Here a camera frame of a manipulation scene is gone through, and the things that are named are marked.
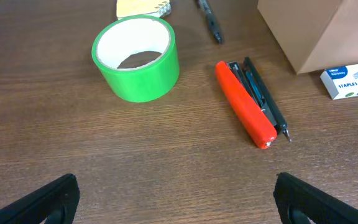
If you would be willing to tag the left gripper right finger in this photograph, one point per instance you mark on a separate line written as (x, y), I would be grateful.
(300, 202)

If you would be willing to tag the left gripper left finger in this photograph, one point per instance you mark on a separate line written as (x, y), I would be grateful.
(55, 202)

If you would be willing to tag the orange black stapler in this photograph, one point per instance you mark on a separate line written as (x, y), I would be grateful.
(252, 102)

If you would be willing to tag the blue white staples box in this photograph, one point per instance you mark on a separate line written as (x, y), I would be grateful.
(341, 82)

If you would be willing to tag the green tape roll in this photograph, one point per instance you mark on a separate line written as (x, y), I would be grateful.
(133, 35)

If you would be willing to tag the brown cardboard box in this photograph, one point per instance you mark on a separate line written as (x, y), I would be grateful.
(314, 34)

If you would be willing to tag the yellow sticky note pad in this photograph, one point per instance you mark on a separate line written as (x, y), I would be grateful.
(156, 8)

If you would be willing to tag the black pen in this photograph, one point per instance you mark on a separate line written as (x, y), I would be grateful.
(211, 21)

